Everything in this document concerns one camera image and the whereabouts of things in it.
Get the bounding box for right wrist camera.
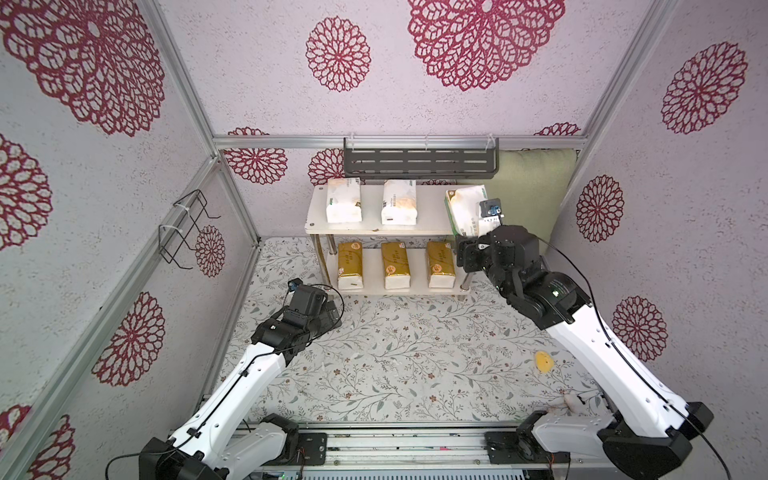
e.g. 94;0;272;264
478;198;503;236

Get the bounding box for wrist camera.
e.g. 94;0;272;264
478;198;503;236
287;278;304;292

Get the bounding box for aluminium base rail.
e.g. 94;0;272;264
248;422;621;479

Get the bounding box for yellow toy lemon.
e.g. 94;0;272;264
534;351;556;374

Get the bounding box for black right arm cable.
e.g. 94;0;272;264
536;235;733;480

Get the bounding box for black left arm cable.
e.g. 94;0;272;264
104;281;347;480

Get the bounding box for white tissue pack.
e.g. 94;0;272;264
326;178;362;224
381;179;418;226
444;185;491;237

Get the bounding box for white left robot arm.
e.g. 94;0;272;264
138;279;345;479

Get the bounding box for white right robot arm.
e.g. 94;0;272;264
456;225;714;479

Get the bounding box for gold tissue pack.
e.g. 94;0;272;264
381;242;412;290
337;241;364;290
426;241;457;289

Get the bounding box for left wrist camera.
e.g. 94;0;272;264
287;278;304;292

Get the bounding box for green fabric cushion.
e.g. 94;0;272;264
481;149;577;240

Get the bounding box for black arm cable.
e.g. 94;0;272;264
536;235;733;480
104;281;347;480

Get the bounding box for white two-tier metal-legged shelf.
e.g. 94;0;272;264
305;185;472;297

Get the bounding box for black wire wall rack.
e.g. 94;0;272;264
156;189;220;270

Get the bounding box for grey wall-mounted metal rack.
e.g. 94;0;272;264
343;138;500;180

